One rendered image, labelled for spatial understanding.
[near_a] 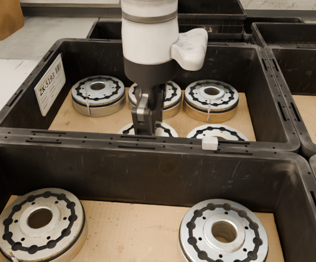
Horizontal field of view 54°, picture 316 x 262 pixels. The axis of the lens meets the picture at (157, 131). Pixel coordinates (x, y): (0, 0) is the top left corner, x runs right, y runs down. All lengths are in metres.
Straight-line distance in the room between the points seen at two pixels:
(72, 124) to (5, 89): 0.45
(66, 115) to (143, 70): 0.25
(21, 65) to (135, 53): 0.75
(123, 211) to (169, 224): 0.07
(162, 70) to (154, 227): 0.20
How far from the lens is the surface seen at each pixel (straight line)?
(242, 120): 0.60
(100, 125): 0.58
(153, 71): 0.41
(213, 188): 0.42
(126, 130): 0.51
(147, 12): 0.38
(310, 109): 0.67
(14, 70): 1.10
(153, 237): 0.42
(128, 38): 0.41
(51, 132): 0.42
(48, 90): 0.59
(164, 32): 0.40
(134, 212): 0.44
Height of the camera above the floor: 1.19
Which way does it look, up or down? 40 degrees down
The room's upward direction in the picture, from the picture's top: straight up
